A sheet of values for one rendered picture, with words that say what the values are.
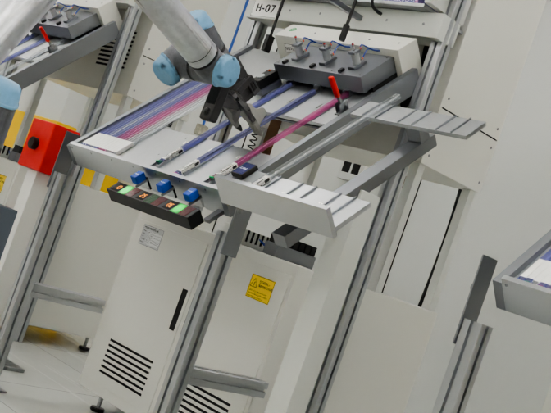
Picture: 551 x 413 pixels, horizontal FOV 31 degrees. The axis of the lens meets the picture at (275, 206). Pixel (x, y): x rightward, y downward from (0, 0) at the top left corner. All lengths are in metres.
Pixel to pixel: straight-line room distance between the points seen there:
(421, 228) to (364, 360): 1.64
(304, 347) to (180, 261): 0.80
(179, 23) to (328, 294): 0.66
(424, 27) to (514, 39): 0.41
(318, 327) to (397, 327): 0.78
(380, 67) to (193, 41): 0.64
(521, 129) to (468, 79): 1.39
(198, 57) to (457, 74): 0.90
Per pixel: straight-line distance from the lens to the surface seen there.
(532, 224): 4.10
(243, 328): 2.60
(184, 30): 2.18
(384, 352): 2.87
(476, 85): 2.93
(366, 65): 2.67
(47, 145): 3.18
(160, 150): 2.65
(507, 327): 4.05
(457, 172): 2.92
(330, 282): 2.11
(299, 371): 2.12
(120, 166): 2.64
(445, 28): 2.72
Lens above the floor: 0.65
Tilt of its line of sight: 2 degrees up
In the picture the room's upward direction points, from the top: 19 degrees clockwise
